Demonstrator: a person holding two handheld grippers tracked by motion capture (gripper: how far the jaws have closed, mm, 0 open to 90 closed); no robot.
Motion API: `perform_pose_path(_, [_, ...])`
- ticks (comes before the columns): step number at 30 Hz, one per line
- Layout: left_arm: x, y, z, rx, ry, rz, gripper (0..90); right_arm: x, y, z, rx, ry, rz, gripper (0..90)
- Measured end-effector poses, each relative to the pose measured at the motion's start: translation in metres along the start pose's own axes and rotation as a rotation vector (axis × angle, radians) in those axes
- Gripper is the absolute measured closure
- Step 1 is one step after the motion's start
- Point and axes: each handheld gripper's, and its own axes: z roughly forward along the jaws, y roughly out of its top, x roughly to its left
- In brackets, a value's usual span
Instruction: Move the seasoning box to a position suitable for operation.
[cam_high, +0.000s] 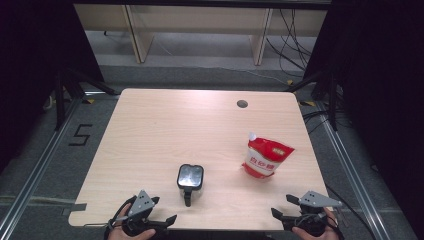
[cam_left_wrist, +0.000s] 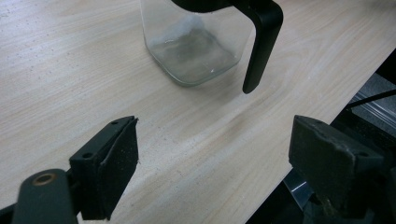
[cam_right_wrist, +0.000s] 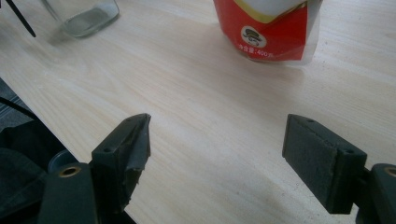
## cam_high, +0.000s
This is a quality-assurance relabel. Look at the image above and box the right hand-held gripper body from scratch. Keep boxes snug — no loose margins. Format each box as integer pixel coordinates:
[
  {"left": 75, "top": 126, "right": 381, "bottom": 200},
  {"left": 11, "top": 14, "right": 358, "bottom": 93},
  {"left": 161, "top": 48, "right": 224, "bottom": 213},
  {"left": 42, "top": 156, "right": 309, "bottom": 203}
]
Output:
[{"left": 283, "top": 190, "right": 343, "bottom": 238}]

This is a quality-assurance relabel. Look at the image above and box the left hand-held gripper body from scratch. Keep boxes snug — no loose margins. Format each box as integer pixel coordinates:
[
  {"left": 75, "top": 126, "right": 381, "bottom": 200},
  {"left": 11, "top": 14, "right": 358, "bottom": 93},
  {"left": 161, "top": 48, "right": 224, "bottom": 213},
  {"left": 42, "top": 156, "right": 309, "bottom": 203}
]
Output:
[{"left": 121, "top": 189, "right": 168, "bottom": 238}]

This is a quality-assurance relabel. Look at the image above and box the clear jar with black lid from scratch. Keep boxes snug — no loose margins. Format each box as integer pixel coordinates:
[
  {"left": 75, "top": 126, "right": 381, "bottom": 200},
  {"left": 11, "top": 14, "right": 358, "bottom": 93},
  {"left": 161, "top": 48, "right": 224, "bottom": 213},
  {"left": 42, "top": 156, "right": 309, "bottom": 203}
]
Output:
[{"left": 176, "top": 163, "right": 205, "bottom": 208}]

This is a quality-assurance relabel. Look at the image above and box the red and white spout pouch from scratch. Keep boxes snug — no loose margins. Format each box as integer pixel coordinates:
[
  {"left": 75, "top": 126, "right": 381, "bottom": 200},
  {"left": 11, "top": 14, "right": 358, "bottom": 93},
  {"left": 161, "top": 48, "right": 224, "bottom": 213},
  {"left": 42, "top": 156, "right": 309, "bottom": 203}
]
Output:
[{"left": 242, "top": 131, "right": 296, "bottom": 179}]

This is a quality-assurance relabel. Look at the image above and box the person's left hand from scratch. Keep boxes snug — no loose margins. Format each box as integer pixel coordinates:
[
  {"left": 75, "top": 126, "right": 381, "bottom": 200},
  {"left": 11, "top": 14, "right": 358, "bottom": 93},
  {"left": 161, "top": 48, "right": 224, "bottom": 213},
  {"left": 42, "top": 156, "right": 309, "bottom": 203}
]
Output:
[{"left": 107, "top": 203, "right": 157, "bottom": 240}]

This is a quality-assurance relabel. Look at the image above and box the person's right hand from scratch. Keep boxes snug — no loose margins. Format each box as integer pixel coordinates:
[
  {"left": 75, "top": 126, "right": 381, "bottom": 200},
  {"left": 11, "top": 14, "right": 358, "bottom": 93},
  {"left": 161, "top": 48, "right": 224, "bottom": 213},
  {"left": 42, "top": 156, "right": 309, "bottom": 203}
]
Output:
[{"left": 291, "top": 207, "right": 340, "bottom": 240}]

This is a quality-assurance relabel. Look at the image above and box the grey tape strip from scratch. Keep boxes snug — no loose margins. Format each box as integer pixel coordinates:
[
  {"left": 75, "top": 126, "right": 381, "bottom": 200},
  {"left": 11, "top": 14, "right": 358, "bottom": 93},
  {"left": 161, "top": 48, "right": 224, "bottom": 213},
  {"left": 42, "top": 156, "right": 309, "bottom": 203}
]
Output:
[{"left": 62, "top": 202, "right": 88, "bottom": 216}]

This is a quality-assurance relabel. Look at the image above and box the black metal stand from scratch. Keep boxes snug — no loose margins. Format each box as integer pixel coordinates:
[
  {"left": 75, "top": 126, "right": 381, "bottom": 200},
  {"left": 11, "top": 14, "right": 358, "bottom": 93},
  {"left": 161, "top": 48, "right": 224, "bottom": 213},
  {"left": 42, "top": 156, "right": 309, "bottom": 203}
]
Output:
[
  {"left": 53, "top": 68, "right": 118, "bottom": 132},
  {"left": 286, "top": 71, "right": 340, "bottom": 132}
]

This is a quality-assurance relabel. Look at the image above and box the light wooden shelf unit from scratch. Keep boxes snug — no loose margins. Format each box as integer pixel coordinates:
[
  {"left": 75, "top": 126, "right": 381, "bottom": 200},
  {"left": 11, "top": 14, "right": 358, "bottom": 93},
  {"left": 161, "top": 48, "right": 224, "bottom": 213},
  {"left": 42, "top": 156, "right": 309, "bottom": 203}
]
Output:
[{"left": 73, "top": 3, "right": 329, "bottom": 66}]

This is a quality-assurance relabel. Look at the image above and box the black wrist strap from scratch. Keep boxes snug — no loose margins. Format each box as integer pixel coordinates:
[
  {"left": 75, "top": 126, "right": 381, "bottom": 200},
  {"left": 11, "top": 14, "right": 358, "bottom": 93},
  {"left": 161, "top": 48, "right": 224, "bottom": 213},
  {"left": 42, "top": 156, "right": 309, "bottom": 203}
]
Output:
[
  {"left": 328, "top": 209, "right": 345, "bottom": 240},
  {"left": 103, "top": 195, "right": 138, "bottom": 240}
]

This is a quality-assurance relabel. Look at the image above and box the black floor cable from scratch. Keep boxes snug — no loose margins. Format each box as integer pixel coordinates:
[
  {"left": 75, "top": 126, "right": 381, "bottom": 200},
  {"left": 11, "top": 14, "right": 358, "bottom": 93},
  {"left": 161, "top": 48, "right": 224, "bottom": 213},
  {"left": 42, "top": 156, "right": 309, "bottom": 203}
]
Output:
[{"left": 325, "top": 184, "right": 378, "bottom": 240}]

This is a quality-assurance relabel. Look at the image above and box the aluminium floor rail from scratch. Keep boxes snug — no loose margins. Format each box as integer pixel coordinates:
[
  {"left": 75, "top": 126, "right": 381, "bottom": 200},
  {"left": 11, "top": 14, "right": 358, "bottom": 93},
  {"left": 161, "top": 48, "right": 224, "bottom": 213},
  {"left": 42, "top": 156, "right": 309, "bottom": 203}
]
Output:
[
  {"left": 314, "top": 99, "right": 392, "bottom": 240},
  {"left": 0, "top": 96, "right": 83, "bottom": 240}
]

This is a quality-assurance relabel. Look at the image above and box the thin grey cord loop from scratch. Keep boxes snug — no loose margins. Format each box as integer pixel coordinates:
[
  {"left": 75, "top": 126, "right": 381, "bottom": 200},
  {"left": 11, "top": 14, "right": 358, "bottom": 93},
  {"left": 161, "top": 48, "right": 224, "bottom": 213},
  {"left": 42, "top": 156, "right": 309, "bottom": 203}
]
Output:
[{"left": 83, "top": 221, "right": 113, "bottom": 230}]

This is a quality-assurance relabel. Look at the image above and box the bundle of black cables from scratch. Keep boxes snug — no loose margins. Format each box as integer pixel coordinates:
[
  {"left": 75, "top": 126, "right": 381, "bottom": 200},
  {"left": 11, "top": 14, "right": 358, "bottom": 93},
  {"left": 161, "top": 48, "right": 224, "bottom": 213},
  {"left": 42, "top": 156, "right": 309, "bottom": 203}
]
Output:
[{"left": 265, "top": 8, "right": 317, "bottom": 78}]

